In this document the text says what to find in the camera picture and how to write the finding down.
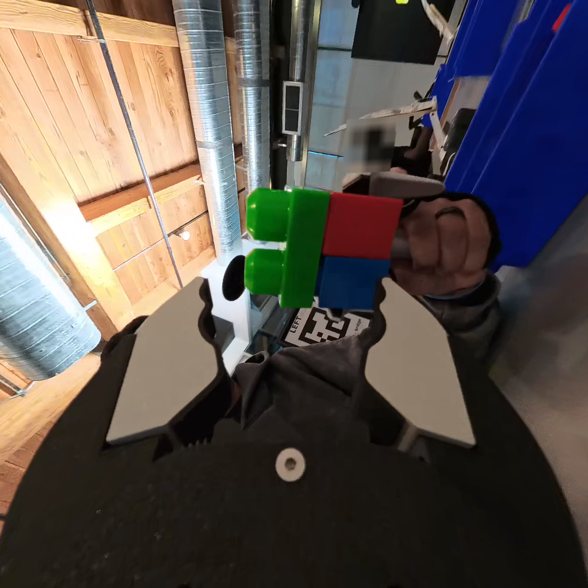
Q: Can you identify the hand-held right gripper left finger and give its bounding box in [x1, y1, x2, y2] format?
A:
[106, 277, 232, 448]

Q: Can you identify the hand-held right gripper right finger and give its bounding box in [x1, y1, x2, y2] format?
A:
[353, 277, 476, 448]

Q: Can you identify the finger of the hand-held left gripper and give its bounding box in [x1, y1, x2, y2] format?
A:
[390, 231, 416, 270]
[342, 172, 446, 201]

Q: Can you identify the red one-stud block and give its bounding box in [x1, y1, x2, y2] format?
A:
[322, 192, 404, 259]

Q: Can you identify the blue one-stud block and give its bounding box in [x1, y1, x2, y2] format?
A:
[315, 255, 391, 310]

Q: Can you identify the green two-stud block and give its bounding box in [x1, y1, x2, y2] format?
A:
[243, 187, 331, 308]

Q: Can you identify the person's left forearm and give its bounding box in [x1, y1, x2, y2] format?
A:
[425, 271, 505, 364]

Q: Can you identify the grey desk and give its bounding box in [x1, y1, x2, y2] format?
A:
[482, 243, 588, 543]

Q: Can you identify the person's left hand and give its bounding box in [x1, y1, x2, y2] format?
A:
[393, 195, 492, 297]

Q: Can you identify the blue wristband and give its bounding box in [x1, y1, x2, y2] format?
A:
[425, 282, 485, 301]

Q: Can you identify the black white marker board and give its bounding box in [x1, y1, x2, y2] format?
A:
[278, 305, 373, 350]

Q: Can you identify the person's dark clothing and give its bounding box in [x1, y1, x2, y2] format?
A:
[230, 322, 384, 430]

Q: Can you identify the white vent grille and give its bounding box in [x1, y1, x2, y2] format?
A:
[281, 80, 304, 135]

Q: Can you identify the large black screen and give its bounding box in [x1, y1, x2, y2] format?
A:
[351, 0, 453, 65]

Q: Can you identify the metal air duct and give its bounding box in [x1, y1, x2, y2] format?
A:
[234, 0, 272, 194]
[0, 193, 102, 382]
[172, 0, 230, 272]

